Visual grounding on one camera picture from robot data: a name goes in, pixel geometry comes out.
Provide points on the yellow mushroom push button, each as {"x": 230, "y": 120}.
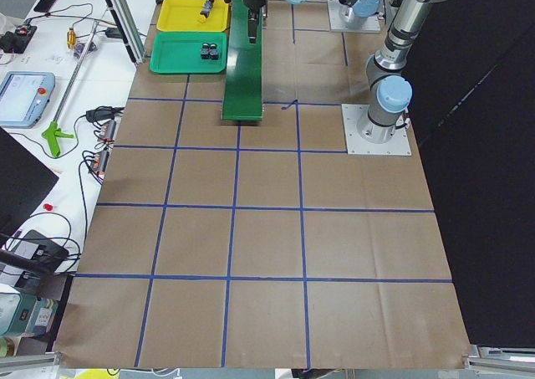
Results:
{"x": 204, "y": 15}
{"x": 210, "y": 4}

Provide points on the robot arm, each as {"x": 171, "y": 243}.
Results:
{"x": 390, "y": 93}

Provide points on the green conveyor belt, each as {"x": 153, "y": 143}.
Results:
{"x": 242, "y": 98}

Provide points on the yellow plastic tray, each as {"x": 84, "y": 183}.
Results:
{"x": 184, "y": 16}

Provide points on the green plastic tray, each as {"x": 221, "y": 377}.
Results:
{"x": 179, "y": 53}

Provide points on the black power adapter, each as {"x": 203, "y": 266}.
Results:
{"x": 113, "y": 33}

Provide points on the long metal rod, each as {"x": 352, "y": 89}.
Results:
{"x": 75, "y": 73}

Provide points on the gold resistor block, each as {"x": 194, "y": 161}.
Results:
{"x": 71, "y": 39}

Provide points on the black smartphone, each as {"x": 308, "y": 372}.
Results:
{"x": 44, "y": 6}

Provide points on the green plastic clamp tool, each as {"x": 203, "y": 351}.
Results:
{"x": 51, "y": 135}

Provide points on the teach pendant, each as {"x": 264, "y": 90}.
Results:
{"x": 24, "y": 97}

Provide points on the black laptop lid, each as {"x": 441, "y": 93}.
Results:
{"x": 25, "y": 183}

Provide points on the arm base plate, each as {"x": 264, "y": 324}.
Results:
{"x": 364, "y": 138}
{"x": 362, "y": 17}

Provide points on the aluminium frame post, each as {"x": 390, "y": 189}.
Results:
{"x": 125, "y": 23}

